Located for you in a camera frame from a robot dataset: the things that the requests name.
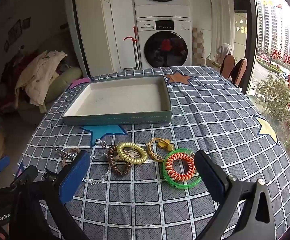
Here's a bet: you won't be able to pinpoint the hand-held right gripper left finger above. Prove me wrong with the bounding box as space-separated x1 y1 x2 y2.
8 151 91 240

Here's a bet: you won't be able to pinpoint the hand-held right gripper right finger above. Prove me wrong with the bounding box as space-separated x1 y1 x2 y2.
194 151 277 240

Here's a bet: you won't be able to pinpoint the brown braided hair tie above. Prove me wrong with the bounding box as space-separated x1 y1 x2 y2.
61 147 81 167

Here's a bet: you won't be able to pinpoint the silver metal hair clip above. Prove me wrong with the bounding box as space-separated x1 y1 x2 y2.
52 146 71 157

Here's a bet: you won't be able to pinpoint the clear crystal bead bracelet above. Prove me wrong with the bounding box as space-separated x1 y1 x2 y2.
82 150 110 184

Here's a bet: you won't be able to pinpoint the orange white spiral hair tie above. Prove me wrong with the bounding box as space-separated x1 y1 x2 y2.
165 152 195 181

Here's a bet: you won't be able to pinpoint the green translucent bangle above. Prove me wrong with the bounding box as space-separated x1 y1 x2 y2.
162 148 202 189

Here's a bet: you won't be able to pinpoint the yellow spiral hair tie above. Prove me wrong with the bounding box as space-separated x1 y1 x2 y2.
116 142 148 165

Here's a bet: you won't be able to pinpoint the shallow grey cardboard box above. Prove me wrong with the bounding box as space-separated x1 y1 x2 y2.
62 75 172 126

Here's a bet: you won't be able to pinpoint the grey checked tablecloth with stars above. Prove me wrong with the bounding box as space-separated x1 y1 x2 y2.
15 66 290 240

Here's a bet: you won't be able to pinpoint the pile of dark clothes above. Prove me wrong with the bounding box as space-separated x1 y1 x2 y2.
0 52 43 120

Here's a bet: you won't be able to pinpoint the cream jacket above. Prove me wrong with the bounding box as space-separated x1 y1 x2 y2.
15 50 68 113

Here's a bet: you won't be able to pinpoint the pale green sofa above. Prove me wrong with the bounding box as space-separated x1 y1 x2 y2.
17 66 83 125

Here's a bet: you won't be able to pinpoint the beige towel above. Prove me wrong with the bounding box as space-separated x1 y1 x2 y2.
216 43 233 60

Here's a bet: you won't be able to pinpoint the checked brown cloth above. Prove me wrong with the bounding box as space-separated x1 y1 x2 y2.
192 27 204 64

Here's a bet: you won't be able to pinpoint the white front-load washing machine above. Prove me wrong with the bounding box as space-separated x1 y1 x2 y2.
136 17 193 69

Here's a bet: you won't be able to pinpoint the white tall cabinet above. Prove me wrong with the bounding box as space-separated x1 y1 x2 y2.
107 0 138 70

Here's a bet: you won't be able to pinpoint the yellow cord amber necklace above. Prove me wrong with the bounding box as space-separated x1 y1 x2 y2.
148 137 176 162

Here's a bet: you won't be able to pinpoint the framed wall pictures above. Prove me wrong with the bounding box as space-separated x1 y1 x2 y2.
3 17 31 53

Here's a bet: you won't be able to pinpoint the black window frame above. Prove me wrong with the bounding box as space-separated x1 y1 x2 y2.
240 0 258 95

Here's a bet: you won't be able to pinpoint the red-handled mop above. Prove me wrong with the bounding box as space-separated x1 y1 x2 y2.
123 26 140 69

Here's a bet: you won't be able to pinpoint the black door frame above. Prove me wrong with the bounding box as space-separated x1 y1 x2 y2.
71 0 93 78

